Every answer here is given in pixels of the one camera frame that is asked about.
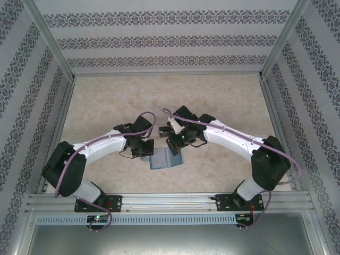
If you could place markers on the aluminium table end rail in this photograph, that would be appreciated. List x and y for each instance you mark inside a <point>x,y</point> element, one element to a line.
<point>167,73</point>

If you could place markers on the blue leather card holder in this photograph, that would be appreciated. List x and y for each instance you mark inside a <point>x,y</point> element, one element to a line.
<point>159,159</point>

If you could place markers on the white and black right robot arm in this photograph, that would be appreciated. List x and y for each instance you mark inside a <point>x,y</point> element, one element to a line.
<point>231,135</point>

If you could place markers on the aluminium frame post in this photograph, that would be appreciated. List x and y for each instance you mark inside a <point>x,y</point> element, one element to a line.
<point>282,40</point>
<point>53,40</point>

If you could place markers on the long aluminium mounting rail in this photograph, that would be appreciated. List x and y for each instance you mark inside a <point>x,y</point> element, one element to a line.
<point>170,203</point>

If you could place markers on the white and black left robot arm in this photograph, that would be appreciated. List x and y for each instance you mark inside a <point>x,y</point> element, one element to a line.
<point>106,146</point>

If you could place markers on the aluminium table side rail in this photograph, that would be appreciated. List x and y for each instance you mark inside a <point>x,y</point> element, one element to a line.
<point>65,106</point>
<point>271,106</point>

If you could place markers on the controller board with LED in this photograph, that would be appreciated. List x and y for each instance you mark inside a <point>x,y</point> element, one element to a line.
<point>244,217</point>
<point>98,219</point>

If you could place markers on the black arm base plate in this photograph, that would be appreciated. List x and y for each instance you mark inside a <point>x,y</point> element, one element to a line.
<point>117,203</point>
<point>223,203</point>

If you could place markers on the grey sheet metal panel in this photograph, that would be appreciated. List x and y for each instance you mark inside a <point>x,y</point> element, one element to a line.
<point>170,239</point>

